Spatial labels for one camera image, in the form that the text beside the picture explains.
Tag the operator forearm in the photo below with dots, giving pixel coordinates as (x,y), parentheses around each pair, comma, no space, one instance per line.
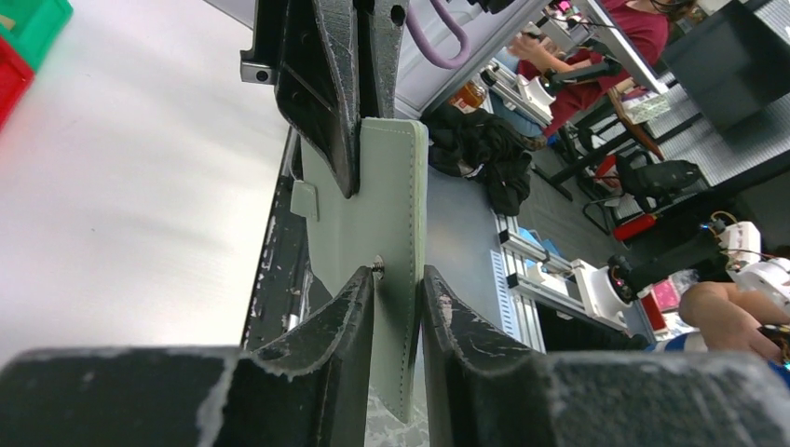
(708,303)

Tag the operator hand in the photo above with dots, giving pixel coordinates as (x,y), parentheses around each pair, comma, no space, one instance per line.
(740,333)

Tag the seated person red shirt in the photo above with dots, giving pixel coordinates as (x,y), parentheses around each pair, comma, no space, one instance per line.
(646,24)

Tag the black cloth heap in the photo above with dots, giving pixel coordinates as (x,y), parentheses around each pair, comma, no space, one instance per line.
(484,148)

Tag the green plastic bin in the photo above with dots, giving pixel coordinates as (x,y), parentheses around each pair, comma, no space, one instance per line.
(36,26)

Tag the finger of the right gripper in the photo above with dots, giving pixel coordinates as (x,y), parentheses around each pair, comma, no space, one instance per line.
(308,52)
(380,25)

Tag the red plastic bin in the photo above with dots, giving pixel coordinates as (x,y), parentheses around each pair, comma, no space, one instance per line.
(16,77)

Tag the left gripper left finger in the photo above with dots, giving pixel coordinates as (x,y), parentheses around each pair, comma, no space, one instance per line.
(308,387)

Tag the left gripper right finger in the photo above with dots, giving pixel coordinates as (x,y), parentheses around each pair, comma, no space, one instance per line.
(486,389)

